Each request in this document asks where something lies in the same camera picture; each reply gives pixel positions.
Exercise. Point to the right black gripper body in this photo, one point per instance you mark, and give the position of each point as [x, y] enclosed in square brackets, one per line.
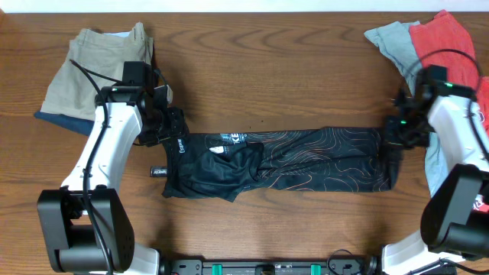
[406, 131]

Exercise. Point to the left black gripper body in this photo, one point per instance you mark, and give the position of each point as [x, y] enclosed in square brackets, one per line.
[165, 124]

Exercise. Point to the black cycling jersey with logos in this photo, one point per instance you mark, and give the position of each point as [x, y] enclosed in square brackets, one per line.
[352, 160]

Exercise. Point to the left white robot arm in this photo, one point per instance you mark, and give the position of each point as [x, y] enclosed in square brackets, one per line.
[85, 226]

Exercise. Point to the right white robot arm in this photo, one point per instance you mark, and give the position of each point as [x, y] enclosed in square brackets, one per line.
[451, 231]

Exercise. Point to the folded navy blue garment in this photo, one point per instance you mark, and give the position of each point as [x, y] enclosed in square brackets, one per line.
[78, 125]

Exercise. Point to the folded khaki shorts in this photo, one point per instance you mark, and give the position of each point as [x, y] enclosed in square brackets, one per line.
[93, 58]

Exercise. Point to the grey t-shirt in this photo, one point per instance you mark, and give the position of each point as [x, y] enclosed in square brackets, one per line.
[395, 43]

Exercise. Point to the red printed t-shirt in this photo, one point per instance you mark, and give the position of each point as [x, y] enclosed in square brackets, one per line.
[444, 32]

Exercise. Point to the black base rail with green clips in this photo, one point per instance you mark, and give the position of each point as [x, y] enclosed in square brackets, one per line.
[341, 264]

